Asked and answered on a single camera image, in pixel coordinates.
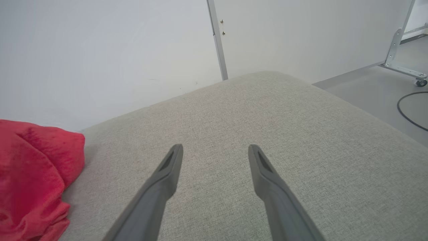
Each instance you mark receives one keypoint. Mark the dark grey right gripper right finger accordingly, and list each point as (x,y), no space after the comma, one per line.
(281,204)

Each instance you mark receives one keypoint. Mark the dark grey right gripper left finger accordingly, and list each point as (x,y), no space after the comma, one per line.
(157,194)

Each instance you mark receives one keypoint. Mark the red white basketball jersey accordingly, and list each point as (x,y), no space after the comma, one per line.
(33,174)

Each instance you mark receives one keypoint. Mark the white partition board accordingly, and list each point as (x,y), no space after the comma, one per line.
(301,33)

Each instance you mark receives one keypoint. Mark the small grey caster wheel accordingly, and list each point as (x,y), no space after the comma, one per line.
(420,82)

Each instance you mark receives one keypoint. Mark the grey metal partition foot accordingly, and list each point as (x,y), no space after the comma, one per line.
(394,47)

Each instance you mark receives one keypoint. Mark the grey metal partition post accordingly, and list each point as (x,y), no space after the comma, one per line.
(217,40)

